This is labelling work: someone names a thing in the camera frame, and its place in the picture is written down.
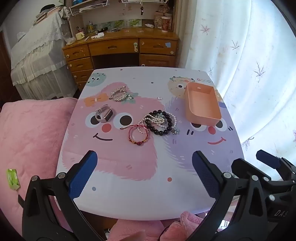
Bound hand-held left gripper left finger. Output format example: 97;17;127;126
22;150;104;241

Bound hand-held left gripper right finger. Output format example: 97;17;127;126
185;151;270;241

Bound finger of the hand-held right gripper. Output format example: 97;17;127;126
231;158;281;193
256;149;296;186

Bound red string bracelet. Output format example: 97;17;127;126
120;124;150;146

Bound black bead bracelet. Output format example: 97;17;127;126
146;111;174;137

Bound rose gold smart watch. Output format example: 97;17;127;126
95;105;114;122

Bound orange plastic box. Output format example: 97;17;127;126
184;82;222;126

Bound white pearl bracelet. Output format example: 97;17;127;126
138;112;179;135

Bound rhinestone leaf hair clip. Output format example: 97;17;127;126
109;86;130;102

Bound pink plush blanket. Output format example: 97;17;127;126
0;97;79;234

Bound green snack packet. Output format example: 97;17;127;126
6;168;21;191

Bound pink plush cloth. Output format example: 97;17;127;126
111;210;208;241

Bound white leaf print curtain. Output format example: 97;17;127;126
180;0;296;176

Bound white lace bed cover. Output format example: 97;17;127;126
10;10;78;100

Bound wooden desk with drawers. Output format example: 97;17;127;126
62;27;180;92

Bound red paper cup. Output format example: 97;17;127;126
161;16;170;32

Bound patterned storage tin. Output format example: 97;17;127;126
154;13;173;29

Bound pile of books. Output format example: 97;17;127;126
33;5;65;26

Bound white wire shelf with books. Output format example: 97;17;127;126
69;0;110;16

